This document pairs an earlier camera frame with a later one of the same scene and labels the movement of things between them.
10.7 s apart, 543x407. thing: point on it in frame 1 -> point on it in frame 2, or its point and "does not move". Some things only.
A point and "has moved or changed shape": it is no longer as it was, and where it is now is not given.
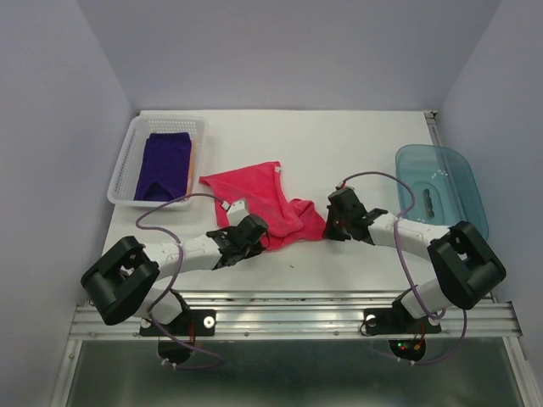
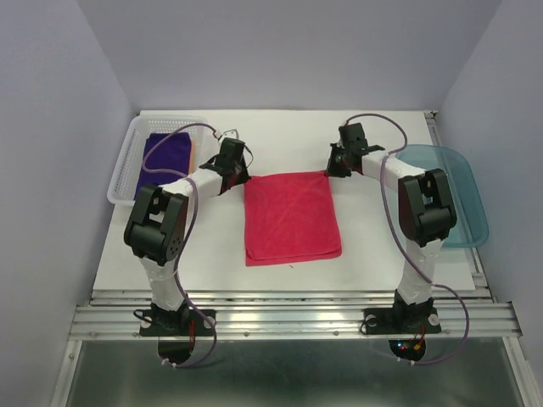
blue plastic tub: [436, 185] does not move
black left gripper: [254, 250] -> [243, 175]
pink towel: [262, 189] has moved or changed shape
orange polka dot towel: [192, 166] does not move
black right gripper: [328, 231] -> [332, 170]
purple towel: [165, 168] does not move
